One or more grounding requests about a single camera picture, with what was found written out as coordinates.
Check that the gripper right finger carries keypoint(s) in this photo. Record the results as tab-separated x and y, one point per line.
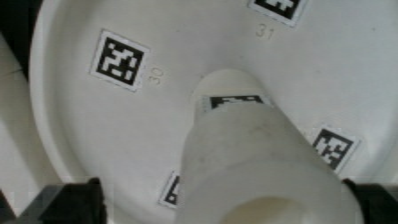
377	198

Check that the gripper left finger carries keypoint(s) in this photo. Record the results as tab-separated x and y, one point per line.
68	204

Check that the white cylindrical table leg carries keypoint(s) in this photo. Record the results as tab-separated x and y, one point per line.
256	180

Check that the white round table top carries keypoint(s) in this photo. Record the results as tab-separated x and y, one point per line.
142	61

